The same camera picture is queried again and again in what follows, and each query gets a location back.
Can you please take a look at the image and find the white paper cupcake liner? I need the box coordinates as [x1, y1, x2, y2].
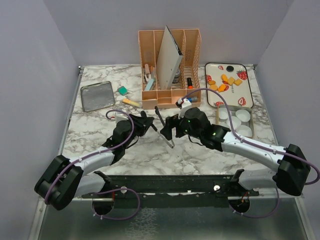
[235, 109, 251, 123]
[226, 116, 242, 130]
[236, 125, 253, 138]
[218, 107, 229, 121]

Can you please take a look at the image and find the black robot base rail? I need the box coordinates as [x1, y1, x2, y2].
[82, 170, 259, 208]

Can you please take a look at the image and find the orange fish-shaped cookie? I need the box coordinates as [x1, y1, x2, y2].
[217, 84, 229, 92]
[221, 74, 228, 82]

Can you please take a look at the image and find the rectangular tan biscuit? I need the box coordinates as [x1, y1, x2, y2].
[227, 77, 235, 85]

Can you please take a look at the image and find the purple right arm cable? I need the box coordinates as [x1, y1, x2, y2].
[179, 87, 320, 219]

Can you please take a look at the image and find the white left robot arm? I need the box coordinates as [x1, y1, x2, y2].
[34, 111, 154, 210]

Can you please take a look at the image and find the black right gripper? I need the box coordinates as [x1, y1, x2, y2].
[160, 113, 202, 141]

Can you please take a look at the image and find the small oval brown cookie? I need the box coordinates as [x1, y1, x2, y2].
[208, 80, 216, 85]

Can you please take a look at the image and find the light blue eraser case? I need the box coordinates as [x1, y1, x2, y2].
[144, 78, 155, 91]

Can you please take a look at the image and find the rectangular yellow cracker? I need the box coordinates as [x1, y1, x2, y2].
[234, 78, 243, 86]

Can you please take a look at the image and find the blue white patterned tin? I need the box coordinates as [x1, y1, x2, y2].
[172, 68, 181, 84]

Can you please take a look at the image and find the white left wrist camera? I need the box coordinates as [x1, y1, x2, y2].
[115, 112, 128, 123]

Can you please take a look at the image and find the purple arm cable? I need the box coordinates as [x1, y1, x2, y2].
[44, 109, 141, 221]
[179, 87, 320, 219]

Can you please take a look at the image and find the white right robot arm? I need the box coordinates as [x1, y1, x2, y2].
[160, 107, 311, 196]

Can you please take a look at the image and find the pink white stapler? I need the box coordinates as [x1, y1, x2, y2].
[143, 63, 154, 84]

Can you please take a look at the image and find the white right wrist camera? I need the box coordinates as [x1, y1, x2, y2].
[175, 98, 192, 119]

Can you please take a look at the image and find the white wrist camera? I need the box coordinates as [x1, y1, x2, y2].
[175, 98, 192, 119]
[115, 112, 128, 123]

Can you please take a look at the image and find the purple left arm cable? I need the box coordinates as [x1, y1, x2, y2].
[44, 109, 141, 221]

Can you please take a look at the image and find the peach plastic desk organizer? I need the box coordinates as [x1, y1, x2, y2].
[138, 27, 202, 110]

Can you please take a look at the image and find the strawberry print white tray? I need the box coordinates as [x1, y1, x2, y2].
[204, 62, 254, 108]

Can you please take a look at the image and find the silver tin lid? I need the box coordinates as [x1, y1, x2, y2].
[80, 81, 116, 113]

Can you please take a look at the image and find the teal eraser block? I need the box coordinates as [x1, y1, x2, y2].
[117, 86, 128, 96]

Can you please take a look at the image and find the black round sandwich cookie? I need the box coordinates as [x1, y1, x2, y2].
[226, 65, 234, 72]

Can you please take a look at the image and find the gold metal cookie tin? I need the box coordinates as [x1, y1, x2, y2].
[215, 105, 254, 138]

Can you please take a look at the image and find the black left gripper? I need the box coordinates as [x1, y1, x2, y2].
[123, 114, 154, 149]

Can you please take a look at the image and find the black orange marker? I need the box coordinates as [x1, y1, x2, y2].
[187, 77, 194, 89]

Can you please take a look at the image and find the grey folder board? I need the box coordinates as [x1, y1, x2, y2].
[156, 25, 183, 90]

